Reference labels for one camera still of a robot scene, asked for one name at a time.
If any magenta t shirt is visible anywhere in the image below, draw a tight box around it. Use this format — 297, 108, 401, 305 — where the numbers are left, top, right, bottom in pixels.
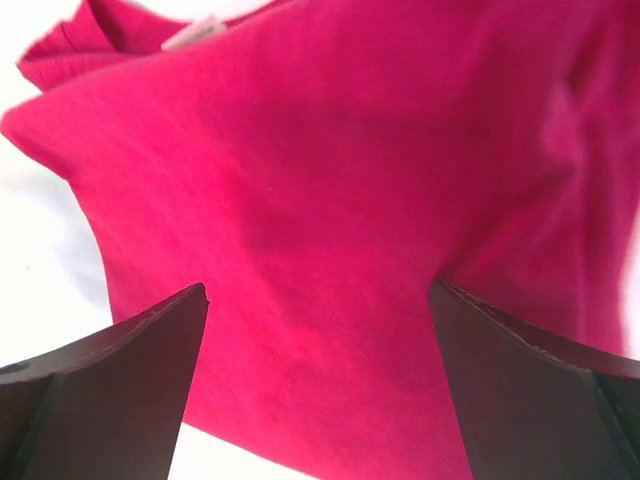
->
1, 1, 639, 479

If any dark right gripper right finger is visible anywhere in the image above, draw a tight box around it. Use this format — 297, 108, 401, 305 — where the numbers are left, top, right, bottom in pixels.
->
429, 283, 639, 480

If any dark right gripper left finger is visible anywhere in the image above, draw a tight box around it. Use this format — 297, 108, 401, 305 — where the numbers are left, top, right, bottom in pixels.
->
1, 283, 208, 480

